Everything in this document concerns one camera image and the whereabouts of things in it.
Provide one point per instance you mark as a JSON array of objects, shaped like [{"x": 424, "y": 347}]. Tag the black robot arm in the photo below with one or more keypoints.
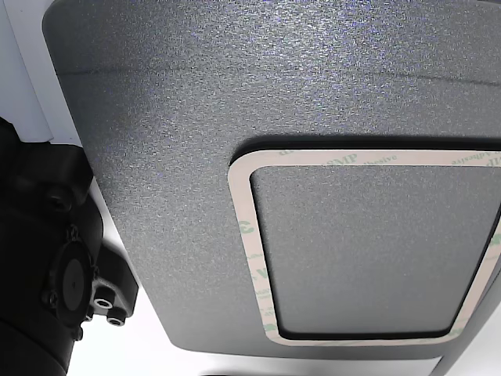
[{"x": 39, "y": 235}]

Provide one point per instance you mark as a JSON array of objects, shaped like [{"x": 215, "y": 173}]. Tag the black frame with tan liner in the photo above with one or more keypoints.
[{"x": 239, "y": 196}]

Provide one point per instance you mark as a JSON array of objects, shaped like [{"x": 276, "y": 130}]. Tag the gray textured base plate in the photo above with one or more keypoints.
[{"x": 195, "y": 117}]

